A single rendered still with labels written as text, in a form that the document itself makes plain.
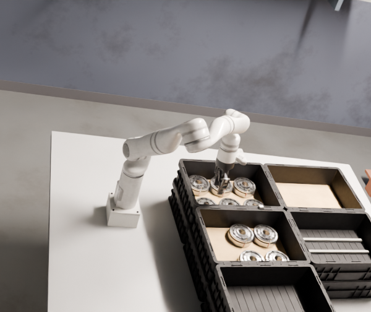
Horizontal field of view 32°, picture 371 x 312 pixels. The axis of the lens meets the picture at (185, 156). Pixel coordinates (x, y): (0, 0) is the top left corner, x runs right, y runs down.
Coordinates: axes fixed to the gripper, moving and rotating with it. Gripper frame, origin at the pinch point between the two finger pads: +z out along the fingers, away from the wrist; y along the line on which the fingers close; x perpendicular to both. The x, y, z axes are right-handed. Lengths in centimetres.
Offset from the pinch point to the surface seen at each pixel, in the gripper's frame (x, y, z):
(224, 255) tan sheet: 1.2, 22.0, 16.6
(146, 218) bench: -24.3, -9.9, 25.9
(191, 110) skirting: 42, -206, 83
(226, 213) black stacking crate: 3.5, 7.1, 8.0
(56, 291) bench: -62, 32, 27
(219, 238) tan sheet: 1.1, 12.7, 16.0
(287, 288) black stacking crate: 23.5, 37.1, 19.2
